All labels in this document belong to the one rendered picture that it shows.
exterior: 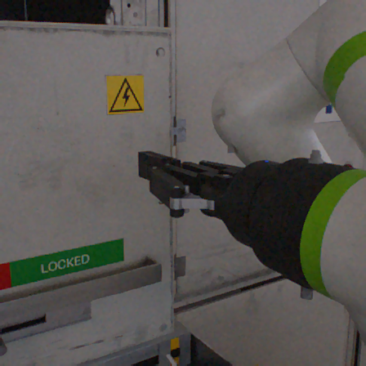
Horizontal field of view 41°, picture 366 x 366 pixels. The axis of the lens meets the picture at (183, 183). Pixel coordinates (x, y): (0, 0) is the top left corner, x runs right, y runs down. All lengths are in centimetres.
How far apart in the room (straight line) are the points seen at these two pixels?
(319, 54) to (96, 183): 33
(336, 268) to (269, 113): 39
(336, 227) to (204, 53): 77
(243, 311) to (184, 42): 66
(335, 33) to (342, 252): 38
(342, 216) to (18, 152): 43
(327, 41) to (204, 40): 45
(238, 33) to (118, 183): 53
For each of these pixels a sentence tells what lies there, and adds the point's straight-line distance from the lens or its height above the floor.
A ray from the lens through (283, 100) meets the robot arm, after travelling 68.
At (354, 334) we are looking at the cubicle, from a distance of 171.
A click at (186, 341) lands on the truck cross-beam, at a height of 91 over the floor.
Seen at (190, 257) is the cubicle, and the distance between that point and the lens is 112.
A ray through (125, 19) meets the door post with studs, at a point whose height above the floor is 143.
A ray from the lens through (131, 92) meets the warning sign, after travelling 69.
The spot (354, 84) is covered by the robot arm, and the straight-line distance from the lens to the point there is 57.
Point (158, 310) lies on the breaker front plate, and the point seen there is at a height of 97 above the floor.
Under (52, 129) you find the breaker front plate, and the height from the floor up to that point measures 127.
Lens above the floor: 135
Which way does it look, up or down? 14 degrees down
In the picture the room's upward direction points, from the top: straight up
